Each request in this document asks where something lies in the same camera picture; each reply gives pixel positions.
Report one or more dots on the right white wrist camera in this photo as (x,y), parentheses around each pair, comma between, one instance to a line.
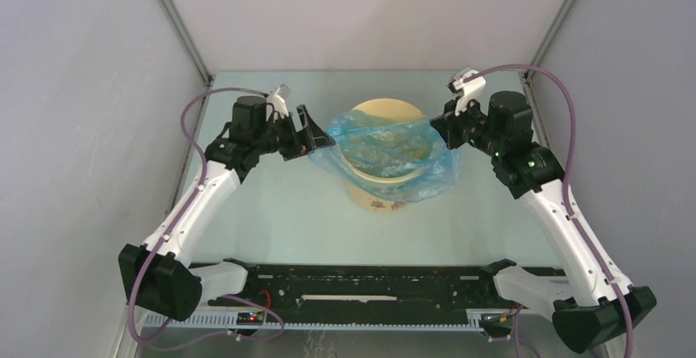
(466,85)

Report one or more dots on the left small circuit board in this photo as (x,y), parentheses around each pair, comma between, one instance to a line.
(247,318)

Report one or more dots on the aluminium frame post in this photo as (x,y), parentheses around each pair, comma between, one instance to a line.
(561,16)
(185,38)

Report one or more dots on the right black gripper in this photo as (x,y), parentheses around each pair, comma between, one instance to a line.
(447,123)

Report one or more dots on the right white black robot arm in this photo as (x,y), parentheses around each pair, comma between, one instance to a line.
(598,302)

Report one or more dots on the blue plastic trash bag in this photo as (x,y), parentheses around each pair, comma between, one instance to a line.
(441,171)

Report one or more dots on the right aluminium frame post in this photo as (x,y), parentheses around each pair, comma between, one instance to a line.
(561,16)

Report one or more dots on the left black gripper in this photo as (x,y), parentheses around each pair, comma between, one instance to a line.
(302,143)

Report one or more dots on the small circuit board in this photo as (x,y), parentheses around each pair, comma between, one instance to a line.
(247,318)
(494,320)

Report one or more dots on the left aluminium frame post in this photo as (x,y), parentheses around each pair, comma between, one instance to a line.
(185,38)

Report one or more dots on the right small circuit board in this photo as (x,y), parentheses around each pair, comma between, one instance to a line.
(494,320)

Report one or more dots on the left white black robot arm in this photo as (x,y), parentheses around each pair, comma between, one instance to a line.
(156,274)

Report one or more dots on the yellow cartoon trash bin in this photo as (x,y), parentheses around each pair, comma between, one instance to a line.
(383,152)

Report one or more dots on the grey slotted cable duct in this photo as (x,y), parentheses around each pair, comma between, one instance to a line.
(232,319)

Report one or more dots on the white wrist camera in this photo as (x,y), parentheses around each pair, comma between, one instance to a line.
(277,98)
(466,85)

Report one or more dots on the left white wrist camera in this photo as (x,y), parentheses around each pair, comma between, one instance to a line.
(277,98)

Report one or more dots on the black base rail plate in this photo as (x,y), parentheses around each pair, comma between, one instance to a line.
(343,292)

